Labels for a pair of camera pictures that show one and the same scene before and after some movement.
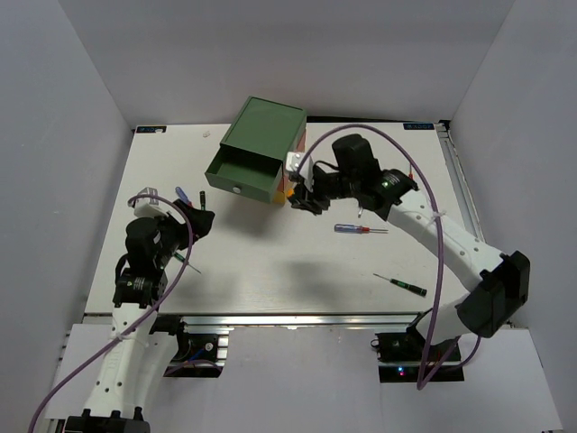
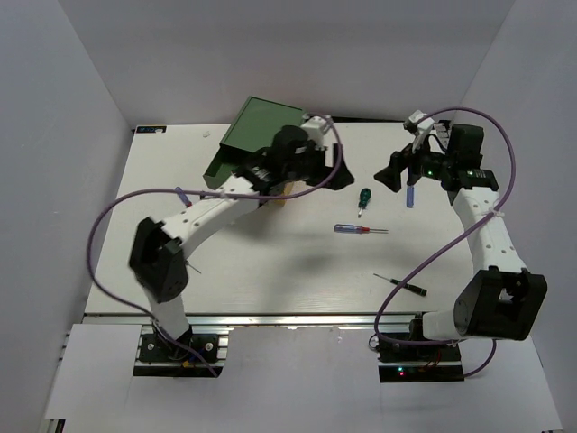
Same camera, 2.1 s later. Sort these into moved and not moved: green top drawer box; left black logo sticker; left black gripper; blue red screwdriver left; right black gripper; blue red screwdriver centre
Moved: right black gripper; left black gripper
Not moved: green top drawer box; left black logo sticker; blue red screwdriver left; blue red screwdriver centre
